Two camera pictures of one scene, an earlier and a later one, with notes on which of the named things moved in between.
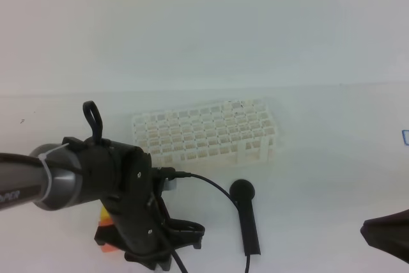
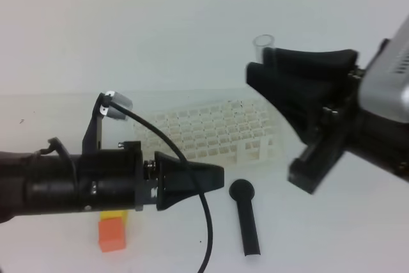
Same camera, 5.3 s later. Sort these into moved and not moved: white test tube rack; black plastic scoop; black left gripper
Moved: black left gripper
Not moved: white test tube rack; black plastic scoop
